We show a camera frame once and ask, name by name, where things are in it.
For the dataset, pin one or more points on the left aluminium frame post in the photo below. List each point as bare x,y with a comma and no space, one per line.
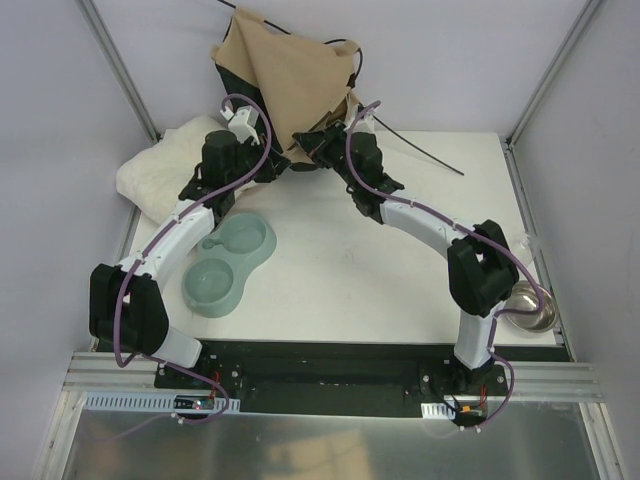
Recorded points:
107,45

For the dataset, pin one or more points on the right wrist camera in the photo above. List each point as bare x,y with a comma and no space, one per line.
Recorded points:
363,121

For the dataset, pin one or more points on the aluminium frame post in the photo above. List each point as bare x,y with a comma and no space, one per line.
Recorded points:
107,45
576,32

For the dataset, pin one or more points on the right aluminium frame post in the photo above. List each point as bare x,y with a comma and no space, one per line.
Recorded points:
576,32

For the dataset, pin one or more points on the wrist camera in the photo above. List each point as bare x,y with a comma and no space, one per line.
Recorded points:
242,122
363,121

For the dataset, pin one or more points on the left white cable duct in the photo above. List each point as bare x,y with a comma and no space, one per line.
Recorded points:
159,403

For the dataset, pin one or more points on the white fluffy cushion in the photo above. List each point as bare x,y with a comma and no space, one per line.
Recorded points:
153,179

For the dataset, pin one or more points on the stainless steel bowl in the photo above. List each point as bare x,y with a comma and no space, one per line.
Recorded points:
525,314

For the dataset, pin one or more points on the beige pet tent fabric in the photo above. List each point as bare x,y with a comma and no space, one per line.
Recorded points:
290,85

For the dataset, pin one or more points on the white cable duct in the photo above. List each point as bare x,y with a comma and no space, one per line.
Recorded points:
159,403
442,411

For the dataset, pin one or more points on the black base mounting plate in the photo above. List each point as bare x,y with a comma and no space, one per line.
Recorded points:
329,379

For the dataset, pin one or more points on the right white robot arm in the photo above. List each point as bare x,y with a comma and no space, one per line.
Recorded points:
481,269

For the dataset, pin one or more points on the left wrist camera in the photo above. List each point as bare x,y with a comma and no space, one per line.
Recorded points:
242,122

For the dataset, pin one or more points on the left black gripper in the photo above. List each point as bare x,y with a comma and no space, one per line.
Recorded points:
275,163

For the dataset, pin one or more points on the right white cable duct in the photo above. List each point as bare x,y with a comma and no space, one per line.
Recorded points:
442,411

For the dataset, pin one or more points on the green double pet bowl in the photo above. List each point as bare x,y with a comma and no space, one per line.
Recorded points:
213,285

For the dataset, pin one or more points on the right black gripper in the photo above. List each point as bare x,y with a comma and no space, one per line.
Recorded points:
316,145

